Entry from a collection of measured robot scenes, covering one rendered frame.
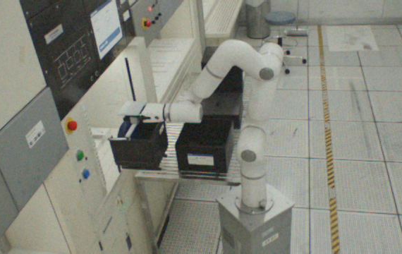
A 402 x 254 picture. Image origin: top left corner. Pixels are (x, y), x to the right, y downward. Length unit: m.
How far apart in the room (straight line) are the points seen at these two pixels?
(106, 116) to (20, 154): 1.16
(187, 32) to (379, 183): 2.00
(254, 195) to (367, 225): 1.29
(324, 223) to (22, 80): 2.25
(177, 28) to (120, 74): 1.48
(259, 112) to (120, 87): 0.97
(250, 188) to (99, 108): 1.07
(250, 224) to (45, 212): 0.90
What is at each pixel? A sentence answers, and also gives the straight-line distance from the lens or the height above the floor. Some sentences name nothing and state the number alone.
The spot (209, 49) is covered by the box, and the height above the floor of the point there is 1.01.
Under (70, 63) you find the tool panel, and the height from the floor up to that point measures 1.56.
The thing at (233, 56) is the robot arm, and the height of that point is 1.54.
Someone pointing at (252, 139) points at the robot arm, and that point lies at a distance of 1.79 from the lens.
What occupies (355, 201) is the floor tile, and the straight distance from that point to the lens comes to 3.29.
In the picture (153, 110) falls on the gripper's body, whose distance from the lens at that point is 1.89.
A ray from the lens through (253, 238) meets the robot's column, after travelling 2.04.
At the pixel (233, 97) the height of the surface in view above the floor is 0.86.
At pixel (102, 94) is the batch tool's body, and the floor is 1.10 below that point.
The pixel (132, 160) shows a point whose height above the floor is 1.05.
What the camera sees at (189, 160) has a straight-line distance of 2.27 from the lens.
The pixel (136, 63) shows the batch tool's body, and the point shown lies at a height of 1.30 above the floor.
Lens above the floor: 2.20
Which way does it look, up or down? 33 degrees down
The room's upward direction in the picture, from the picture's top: 6 degrees counter-clockwise
